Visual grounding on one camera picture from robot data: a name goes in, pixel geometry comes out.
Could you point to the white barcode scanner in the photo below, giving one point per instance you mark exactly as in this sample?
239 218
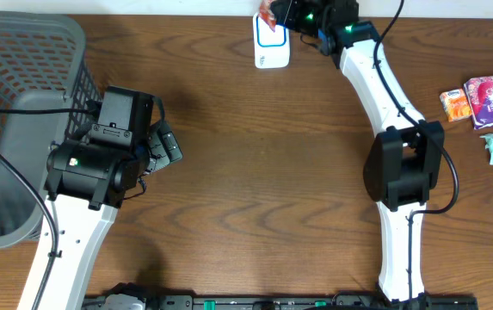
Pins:
272 47

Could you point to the grey plastic mesh basket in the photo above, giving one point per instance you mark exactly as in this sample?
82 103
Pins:
44 87

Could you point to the orange Kleenex tissue pack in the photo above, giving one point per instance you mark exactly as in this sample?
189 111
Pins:
455 104

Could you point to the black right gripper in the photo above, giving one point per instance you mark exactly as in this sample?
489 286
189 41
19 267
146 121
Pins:
296 5

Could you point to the orange chocolate bar wrapper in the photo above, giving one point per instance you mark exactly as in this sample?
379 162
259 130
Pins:
266 14

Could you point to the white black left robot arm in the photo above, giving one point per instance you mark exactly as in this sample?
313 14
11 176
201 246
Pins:
88 176

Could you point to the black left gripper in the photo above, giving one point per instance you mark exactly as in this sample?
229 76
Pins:
165 144

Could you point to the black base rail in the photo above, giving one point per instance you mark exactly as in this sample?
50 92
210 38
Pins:
131 296

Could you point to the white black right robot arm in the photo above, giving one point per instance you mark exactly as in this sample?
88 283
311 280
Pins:
404 160

